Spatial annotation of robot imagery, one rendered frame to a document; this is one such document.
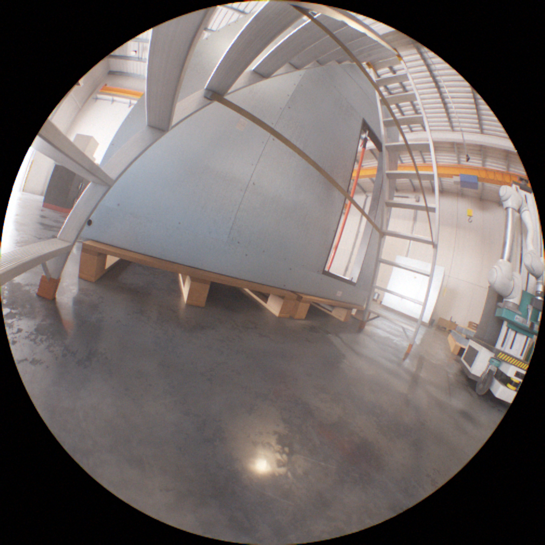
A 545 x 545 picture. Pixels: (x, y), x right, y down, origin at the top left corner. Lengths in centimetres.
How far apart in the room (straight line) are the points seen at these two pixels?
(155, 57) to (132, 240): 79
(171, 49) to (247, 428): 70
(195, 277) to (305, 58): 116
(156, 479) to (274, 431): 26
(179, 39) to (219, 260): 93
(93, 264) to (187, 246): 49
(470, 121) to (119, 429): 1003
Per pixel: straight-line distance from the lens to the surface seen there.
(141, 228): 96
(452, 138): 949
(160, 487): 35
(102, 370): 49
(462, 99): 911
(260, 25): 53
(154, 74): 44
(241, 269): 105
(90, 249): 94
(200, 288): 90
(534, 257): 136
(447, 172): 979
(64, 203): 432
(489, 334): 191
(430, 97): 905
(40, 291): 80
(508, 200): 167
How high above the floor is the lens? 34
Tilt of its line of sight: 5 degrees down
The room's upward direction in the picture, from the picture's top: 19 degrees clockwise
